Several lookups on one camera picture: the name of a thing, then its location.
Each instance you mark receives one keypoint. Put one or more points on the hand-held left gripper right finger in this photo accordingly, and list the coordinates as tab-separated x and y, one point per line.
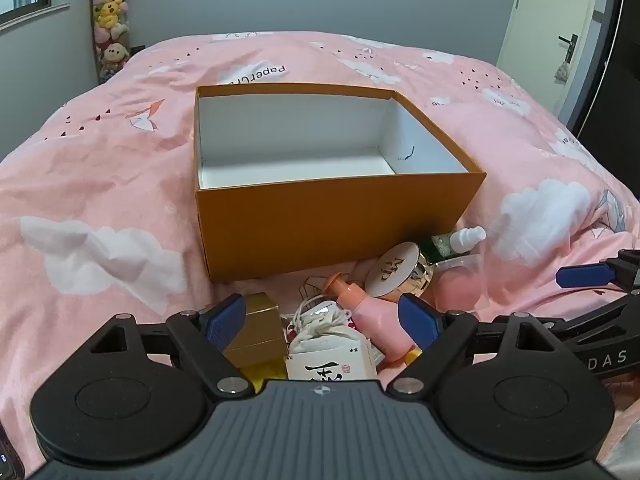
417	321

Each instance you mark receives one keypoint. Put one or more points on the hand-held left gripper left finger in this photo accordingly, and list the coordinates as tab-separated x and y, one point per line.
226	324

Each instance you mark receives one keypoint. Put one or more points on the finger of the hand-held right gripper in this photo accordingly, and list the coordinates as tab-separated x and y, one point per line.
585	276

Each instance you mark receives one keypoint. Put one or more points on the gold box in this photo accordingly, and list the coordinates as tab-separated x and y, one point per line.
260	325

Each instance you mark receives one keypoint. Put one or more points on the pink pump bottle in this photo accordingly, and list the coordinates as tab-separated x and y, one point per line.
372	317

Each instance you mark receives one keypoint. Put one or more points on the round gold compact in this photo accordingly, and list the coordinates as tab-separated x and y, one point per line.
395	270

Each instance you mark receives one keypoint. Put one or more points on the clear plastic cup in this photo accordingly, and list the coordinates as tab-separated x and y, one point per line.
462	282

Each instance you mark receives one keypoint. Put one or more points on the green spray bottle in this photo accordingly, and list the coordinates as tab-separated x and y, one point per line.
450	242

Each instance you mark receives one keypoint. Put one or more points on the white box with black print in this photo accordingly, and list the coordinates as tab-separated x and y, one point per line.
330	365

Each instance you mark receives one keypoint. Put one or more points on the orange cardboard box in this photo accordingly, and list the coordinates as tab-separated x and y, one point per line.
320	225

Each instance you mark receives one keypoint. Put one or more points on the pink cloud-print blanket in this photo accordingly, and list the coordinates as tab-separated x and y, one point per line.
100	185

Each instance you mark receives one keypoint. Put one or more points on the grey hanging charm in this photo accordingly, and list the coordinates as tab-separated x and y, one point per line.
562	71

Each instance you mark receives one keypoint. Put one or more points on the dark wardrobe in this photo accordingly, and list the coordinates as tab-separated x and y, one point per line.
622	60

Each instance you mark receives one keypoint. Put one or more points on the black device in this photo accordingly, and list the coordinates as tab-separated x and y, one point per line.
9	455

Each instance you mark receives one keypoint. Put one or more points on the white door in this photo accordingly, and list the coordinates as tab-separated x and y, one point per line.
545	10

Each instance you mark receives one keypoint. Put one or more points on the hanging column of plush toys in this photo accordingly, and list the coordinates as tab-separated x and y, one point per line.
111	15

